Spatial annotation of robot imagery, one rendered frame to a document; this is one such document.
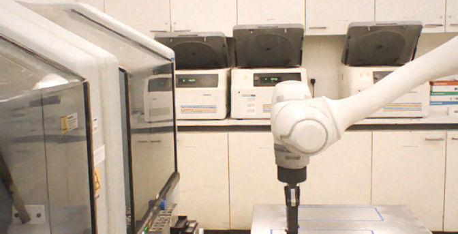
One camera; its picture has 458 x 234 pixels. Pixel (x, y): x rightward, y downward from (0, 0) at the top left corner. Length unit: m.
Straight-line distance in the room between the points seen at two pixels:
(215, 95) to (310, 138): 2.57
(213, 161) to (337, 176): 0.90
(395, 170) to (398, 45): 0.95
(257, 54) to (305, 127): 2.95
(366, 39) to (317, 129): 2.90
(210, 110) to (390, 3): 1.55
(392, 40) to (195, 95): 1.53
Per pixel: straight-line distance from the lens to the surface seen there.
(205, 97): 3.57
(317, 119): 1.02
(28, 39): 1.00
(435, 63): 1.30
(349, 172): 3.69
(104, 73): 1.10
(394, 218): 1.93
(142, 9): 3.93
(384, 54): 4.07
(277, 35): 3.75
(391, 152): 3.72
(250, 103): 3.55
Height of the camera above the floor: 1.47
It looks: 7 degrees down
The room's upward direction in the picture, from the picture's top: 1 degrees counter-clockwise
